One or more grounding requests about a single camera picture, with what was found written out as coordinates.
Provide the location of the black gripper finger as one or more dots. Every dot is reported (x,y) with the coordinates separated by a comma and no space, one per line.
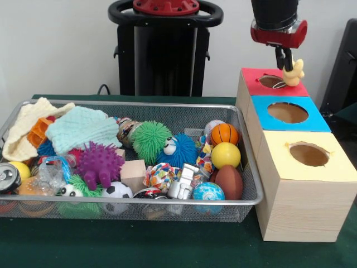
(279,58)
(288,60)

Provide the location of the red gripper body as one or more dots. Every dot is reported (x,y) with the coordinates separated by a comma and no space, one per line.
(279,37)

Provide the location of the yellow plush toy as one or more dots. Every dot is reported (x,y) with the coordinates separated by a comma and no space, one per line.
(293,76)

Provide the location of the purple spiky toy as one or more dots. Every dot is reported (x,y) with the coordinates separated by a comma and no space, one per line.
(99,163)

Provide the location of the light blue waffle cloth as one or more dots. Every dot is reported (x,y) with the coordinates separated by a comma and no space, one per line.
(81,129)

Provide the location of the cream waffle cloth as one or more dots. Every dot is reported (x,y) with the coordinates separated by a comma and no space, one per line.
(19,134)

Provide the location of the wooden box with three holes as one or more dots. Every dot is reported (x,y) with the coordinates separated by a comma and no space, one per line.
(301,212)

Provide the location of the black chair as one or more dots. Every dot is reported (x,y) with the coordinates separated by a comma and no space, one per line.
(343,69)

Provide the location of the orange toy basketball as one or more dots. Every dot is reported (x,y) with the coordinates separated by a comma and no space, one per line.
(224,134)

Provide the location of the yellow ball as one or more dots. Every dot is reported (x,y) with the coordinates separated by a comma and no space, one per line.
(226,155)

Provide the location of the brown toy football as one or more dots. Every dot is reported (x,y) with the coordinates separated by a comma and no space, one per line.
(229,182)

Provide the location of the blue spiky ball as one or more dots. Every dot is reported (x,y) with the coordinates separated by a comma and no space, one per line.
(182,152)

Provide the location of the blue globe ball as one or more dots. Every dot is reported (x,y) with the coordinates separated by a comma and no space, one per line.
(208,191)

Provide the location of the green spiky toy with eyes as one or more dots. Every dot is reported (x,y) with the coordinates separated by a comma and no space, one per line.
(76,190)
(149,139)

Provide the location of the black and white soccer ball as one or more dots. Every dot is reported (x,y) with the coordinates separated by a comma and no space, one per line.
(117,190)

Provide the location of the dark green table cloth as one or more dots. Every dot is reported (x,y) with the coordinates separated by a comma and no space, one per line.
(139,245)

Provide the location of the silver drink can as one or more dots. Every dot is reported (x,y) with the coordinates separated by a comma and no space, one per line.
(9,177)

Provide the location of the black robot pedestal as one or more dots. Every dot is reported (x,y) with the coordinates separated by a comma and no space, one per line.
(164,56)

